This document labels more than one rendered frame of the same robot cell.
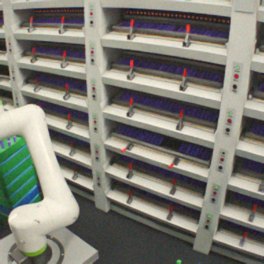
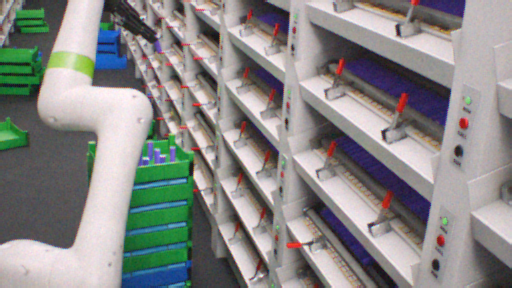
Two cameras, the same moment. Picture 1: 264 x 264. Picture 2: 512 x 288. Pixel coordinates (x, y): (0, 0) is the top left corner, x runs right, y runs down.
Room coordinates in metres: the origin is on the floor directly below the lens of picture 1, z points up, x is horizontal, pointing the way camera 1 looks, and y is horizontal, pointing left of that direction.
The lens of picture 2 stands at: (0.22, -0.71, 1.28)
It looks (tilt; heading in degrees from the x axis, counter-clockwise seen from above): 21 degrees down; 41
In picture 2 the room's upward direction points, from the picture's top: 4 degrees clockwise
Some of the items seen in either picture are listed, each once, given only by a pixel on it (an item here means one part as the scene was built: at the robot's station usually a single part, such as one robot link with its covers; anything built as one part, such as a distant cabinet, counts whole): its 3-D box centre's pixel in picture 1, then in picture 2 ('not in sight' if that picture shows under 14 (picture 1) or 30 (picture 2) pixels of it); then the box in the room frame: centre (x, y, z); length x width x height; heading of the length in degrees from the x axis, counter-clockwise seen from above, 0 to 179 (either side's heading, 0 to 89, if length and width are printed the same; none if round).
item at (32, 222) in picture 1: (30, 228); (27, 284); (0.74, 0.40, 0.49); 0.16 x 0.13 x 0.19; 127
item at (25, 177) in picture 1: (9, 175); (141, 223); (1.35, 0.78, 0.28); 0.30 x 0.20 x 0.08; 159
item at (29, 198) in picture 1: (15, 194); (141, 263); (1.35, 0.78, 0.12); 0.30 x 0.20 x 0.08; 159
